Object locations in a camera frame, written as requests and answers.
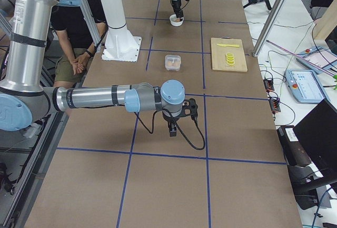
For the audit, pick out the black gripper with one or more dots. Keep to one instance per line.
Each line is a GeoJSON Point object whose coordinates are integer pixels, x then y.
{"type": "Point", "coordinates": [176, 5]}
{"type": "Point", "coordinates": [168, 118]}

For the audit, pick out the clear plastic egg box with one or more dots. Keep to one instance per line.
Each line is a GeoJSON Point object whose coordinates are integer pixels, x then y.
{"type": "Point", "coordinates": [172, 59]}

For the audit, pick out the white bowl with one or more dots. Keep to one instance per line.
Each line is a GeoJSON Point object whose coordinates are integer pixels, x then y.
{"type": "Point", "coordinates": [173, 23]}

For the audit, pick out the yellow plastic knife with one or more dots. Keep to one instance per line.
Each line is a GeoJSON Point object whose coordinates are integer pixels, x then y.
{"type": "Point", "coordinates": [228, 45]}

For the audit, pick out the wooden cutting board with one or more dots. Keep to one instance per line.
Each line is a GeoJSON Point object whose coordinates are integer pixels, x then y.
{"type": "Point", "coordinates": [218, 56]}

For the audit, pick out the seated person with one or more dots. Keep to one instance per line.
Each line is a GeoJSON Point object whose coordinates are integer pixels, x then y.
{"type": "Point", "coordinates": [76, 43]}

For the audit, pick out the teach pendant near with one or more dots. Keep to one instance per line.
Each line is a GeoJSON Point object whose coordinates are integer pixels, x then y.
{"type": "Point", "coordinates": [305, 86]}

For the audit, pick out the teach pendant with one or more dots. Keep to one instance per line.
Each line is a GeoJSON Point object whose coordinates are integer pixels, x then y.
{"type": "Point", "coordinates": [320, 57]}
{"type": "Point", "coordinates": [305, 86]}

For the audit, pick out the black monitor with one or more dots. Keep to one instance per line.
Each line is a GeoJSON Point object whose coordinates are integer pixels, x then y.
{"type": "Point", "coordinates": [316, 133]}

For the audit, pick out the teach pendant far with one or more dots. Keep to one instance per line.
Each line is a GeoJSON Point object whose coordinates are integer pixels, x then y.
{"type": "Point", "coordinates": [320, 57]}

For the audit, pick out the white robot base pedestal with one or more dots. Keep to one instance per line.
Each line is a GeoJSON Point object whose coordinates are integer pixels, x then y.
{"type": "Point", "coordinates": [120, 44]}

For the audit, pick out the aluminium frame post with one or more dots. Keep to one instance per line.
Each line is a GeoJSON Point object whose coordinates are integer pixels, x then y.
{"type": "Point", "coordinates": [278, 4]}

